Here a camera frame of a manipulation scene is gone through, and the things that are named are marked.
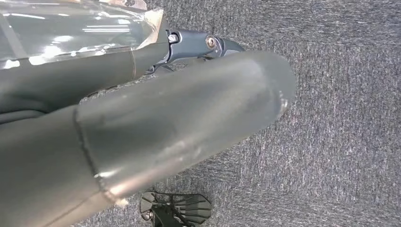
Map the black robot foot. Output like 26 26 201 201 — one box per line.
139 192 212 227

